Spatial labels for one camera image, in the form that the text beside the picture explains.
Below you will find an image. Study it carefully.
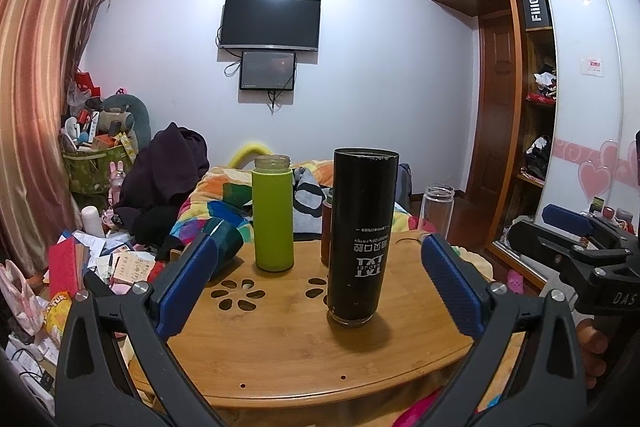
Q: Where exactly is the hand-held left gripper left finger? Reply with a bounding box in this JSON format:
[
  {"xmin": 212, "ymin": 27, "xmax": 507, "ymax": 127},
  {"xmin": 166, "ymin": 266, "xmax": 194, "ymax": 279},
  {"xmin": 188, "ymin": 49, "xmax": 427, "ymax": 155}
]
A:
[{"xmin": 54, "ymin": 232, "xmax": 227, "ymax": 427}]

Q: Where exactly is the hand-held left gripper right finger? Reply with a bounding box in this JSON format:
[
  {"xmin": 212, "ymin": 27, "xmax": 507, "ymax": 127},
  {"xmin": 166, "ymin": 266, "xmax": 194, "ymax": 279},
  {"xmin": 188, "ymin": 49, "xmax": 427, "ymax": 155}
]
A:
[{"xmin": 421, "ymin": 232, "xmax": 589, "ymax": 427}]

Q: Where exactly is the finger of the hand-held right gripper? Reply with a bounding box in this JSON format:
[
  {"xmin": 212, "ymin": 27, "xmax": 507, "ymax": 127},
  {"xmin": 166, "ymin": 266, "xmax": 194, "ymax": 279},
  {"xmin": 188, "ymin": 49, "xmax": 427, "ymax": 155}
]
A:
[
  {"xmin": 541, "ymin": 203, "xmax": 640, "ymax": 253},
  {"xmin": 506, "ymin": 219, "xmax": 632, "ymax": 289}
]

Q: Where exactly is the tall black cup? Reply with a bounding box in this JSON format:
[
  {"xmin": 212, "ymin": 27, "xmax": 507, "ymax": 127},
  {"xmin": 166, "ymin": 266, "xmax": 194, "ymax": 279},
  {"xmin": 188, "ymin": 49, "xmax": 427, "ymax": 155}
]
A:
[{"xmin": 326, "ymin": 148, "xmax": 401, "ymax": 328}]

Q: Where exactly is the dark teal cup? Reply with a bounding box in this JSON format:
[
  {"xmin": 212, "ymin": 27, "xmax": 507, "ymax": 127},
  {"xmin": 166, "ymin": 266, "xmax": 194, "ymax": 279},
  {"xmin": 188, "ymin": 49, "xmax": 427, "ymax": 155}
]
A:
[{"xmin": 199, "ymin": 216, "xmax": 245, "ymax": 281}]

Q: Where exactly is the clear glass cup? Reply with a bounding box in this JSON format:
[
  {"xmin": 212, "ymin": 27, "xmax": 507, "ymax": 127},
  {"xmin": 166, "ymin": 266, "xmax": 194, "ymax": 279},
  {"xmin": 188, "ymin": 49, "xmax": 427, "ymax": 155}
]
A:
[{"xmin": 417, "ymin": 184, "xmax": 456, "ymax": 249}]

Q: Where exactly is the green cup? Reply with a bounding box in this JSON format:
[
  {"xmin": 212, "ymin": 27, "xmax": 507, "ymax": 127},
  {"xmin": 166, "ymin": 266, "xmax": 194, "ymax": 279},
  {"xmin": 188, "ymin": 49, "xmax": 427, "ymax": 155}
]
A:
[{"xmin": 251, "ymin": 154, "xmax": 296, "ymax": 273}]

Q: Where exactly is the brown cup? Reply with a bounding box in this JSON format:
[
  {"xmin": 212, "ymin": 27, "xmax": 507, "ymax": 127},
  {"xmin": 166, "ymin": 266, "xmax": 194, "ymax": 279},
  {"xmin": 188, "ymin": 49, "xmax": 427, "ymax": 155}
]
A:
[{"xmin": 320, "ymin": 188, "xmax": 335, "ymax": 267}]

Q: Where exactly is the person's right hand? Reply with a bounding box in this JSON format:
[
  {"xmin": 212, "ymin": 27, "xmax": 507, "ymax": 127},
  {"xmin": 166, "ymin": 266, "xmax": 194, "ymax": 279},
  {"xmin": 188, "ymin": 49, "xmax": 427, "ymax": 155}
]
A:
[{"xmin": 574, "ymin": 321, "xmax": 609, "ymax": 391}]

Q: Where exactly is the pink slipper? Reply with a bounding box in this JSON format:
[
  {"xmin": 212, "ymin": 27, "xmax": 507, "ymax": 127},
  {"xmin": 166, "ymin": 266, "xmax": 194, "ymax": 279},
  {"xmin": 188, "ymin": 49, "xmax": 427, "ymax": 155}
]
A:
[{"xmin": 504, "ymin": 269, "xmax": 527, "ymax": 296}]

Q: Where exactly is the pile of papers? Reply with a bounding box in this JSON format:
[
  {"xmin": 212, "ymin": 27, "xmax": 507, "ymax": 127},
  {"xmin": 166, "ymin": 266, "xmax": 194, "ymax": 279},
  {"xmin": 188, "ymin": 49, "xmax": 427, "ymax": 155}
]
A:
[{"xmin": 47, "ymin": 228, "xmax": 167, "ymax": 299}]

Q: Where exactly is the colourful patchwork blanket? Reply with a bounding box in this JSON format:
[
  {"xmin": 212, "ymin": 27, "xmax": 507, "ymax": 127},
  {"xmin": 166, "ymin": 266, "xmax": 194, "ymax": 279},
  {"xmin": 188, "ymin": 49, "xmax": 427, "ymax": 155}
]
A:
[{"xmin": 169, "ymin": 160, "xmax": 422, "ymax": 260}]

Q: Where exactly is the dark clothes pile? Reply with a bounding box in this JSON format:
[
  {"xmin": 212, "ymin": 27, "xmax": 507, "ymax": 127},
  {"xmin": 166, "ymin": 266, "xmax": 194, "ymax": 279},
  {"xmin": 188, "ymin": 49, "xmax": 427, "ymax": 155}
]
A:
[{"xmin": 113, "ymin": 122, "xmax": 211, "ymax": 249}]

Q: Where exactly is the white bottle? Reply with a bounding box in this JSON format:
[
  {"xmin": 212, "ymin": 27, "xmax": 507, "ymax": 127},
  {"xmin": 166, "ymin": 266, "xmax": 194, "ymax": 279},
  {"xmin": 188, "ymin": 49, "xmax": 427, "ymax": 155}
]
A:
[{"xmin": 81, "ymin": 205, "xmax": 106, "ymax": 239}]

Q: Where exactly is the bamboo lap table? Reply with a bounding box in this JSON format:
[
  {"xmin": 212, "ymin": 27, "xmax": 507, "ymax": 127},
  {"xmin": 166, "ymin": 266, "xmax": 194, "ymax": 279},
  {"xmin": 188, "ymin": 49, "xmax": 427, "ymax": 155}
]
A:
[{"xmin": 131, "ymin": 229, "xmax": 495, "ymax": 414}]

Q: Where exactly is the white sliding wardrobe door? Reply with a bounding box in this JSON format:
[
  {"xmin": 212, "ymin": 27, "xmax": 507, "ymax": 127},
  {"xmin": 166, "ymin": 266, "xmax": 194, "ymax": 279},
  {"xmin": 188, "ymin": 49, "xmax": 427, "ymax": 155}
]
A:
[{"xmin": 492, "ymin": 0, "xmax": 640, "ymax": 284}]

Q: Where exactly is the yellow snack packet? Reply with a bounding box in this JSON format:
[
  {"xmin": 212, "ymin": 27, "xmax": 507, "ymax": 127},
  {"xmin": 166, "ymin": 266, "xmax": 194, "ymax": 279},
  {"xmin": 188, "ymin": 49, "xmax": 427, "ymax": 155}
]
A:
[{"xmin": 44, "ymin": 291, "xmax": 77, "ymax": 339}]

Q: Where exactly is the grey striped cloth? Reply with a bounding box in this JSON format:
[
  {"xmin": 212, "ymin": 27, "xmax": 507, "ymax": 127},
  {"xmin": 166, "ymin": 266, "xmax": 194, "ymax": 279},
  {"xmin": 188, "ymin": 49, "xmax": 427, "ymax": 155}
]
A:
[{"xmin": 291, "ymin": 166, "xmax": 327, "ymax": 239}]

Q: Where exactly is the green storage bag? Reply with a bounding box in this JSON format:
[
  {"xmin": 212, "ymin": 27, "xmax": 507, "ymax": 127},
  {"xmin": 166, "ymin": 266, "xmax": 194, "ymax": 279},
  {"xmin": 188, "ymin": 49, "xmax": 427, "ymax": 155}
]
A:
[{"xmin": 62, "ymin": 141, "xmax": 133, "ymax": 199}]

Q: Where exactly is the pink white bag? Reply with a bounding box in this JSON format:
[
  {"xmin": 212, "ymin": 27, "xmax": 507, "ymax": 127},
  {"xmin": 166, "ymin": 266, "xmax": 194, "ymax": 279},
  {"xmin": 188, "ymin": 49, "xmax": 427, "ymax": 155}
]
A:
[{"xmin": 0, "ymin": 259, "xmax": 47, "ymax": 336}]

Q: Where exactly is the black box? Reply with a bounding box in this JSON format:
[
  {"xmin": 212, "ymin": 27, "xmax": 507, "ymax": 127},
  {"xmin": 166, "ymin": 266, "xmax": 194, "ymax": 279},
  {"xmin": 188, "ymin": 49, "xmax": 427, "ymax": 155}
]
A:
[{"xmin": 519, "ymin": 0, "xmax": 553, "ymax": 31}]

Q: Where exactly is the red bag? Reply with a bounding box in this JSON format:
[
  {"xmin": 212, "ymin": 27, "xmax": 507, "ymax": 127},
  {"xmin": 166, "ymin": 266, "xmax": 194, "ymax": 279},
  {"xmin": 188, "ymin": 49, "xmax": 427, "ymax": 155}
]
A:
[{"xmin": 74, "ymin": 69, "xmax": 102, "ymax": 99}]

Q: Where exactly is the pink striped curtain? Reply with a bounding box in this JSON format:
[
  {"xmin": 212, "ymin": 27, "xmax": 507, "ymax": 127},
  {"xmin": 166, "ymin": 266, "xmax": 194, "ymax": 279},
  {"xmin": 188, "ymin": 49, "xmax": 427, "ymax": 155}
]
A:
[{"xmin": 0, "ymin": 0, "xmax": 120, "ymax": 264}]

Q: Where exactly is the yellow curved handle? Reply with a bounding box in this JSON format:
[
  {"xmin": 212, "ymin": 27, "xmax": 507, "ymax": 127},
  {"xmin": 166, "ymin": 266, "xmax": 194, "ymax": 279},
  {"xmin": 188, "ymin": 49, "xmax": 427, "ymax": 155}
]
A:
[{"xmin": 228, "ymin": 142, "xmax": 274, "ymax": 171}]

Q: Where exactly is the small black wall monitor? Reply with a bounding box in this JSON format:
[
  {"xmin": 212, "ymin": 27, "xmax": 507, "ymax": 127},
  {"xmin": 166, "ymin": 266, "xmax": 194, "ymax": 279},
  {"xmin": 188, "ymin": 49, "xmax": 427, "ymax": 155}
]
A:
[{"xmin": 238, "ymin": 50, "xmax": 297, "ymax": 92}]

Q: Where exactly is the black wall television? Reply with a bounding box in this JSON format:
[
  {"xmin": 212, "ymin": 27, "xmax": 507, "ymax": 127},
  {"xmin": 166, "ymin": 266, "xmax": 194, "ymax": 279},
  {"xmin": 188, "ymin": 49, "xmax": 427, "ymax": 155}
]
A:
[{"xmin": 218, "ymin": 0, "xmax": 322, "ymax": 53}]

